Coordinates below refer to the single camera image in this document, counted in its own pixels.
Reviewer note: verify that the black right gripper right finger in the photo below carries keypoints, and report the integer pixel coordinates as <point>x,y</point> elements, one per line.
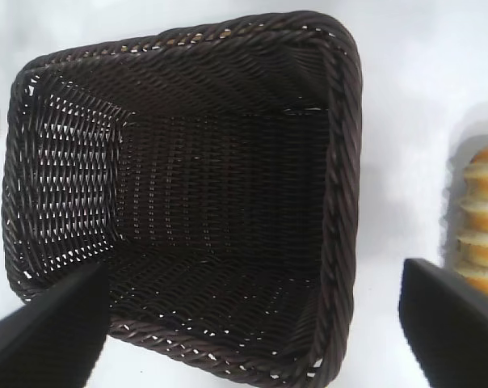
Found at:
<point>458,335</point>

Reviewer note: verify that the dark brown woven basket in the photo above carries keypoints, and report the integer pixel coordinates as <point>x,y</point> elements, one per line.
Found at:
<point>207,182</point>

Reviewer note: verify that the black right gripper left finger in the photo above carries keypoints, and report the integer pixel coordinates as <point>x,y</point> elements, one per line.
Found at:
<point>46,335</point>

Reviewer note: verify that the long twisted bread loaf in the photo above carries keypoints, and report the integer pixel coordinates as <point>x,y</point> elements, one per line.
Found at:
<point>486,214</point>

